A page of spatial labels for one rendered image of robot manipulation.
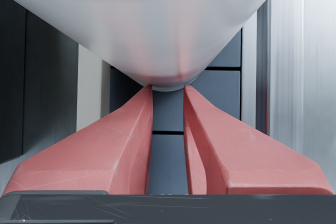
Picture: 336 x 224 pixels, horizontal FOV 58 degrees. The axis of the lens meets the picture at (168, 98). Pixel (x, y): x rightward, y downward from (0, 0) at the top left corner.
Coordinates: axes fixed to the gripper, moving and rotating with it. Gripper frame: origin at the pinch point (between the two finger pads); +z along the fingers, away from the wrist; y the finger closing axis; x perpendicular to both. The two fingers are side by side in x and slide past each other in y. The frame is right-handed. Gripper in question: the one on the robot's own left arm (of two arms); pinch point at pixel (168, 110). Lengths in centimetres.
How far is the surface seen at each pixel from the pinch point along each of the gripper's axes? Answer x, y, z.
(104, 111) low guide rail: 1.7, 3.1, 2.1
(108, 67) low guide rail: 0.3, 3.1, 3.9
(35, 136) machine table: 8.1, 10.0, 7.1
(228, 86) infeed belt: 2.2, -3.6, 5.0
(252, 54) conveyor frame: 0.8, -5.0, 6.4
